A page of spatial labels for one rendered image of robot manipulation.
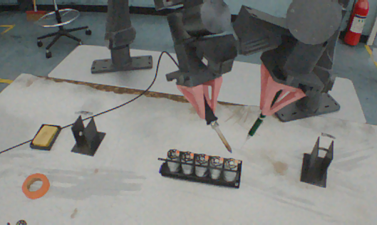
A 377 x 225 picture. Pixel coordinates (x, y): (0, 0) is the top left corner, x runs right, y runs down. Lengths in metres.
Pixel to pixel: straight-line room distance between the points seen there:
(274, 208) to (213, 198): 0.12
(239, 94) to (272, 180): 0.29
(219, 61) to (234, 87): 0.39
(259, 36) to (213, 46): 0.09
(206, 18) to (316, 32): 0.18
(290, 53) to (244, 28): 0.07
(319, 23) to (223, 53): 0.17
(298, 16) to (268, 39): 0.07
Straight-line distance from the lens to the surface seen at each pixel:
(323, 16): 0.32
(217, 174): 0.55
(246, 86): 0.84
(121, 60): 0.90
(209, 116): 0.54
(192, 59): 0.49
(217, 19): 0.44
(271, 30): 0.37
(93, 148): 0.67
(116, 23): 0.81
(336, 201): 0.63
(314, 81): 0.41
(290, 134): 0.71
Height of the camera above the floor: 1.23
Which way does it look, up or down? 41 degrees down
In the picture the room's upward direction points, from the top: straight up
